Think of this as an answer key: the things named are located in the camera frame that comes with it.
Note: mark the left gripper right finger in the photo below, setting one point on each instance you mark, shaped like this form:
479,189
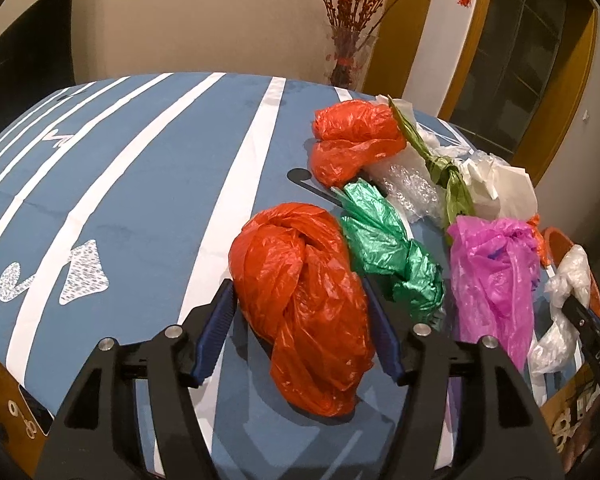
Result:
501,433

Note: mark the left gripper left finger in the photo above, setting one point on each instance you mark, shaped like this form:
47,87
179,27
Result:
95,434

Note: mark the clear plastic bag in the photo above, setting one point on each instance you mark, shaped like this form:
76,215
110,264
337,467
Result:
558,344

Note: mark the knotted orange plastic bag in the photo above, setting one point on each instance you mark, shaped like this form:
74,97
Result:
291,269

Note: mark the clear bubble wrap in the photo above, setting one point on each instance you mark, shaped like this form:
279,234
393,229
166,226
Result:
406,182

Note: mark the small orange plastic bag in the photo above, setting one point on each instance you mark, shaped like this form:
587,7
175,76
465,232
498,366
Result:
540,241

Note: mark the orange plastic basket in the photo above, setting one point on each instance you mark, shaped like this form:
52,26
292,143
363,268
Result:
558,244

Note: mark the magenta plastic bag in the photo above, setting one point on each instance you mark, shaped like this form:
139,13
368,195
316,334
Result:
494,270

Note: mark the white plastic bag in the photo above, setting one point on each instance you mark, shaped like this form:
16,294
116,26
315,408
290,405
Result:
497,189

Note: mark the olive green wrapper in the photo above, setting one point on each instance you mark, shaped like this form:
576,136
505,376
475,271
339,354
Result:
441,169

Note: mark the green plastic bag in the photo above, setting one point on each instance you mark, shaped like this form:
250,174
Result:
379,244

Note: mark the blue white striped tablecloth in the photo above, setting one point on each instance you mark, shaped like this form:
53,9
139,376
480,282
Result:
119,201

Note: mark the wooden framed glass door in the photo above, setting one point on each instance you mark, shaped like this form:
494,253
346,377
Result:
521,77

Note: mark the black television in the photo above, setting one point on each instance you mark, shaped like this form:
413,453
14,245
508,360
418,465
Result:
35,57

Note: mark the glass vase red branches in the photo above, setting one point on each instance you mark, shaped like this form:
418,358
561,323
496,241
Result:
350,25

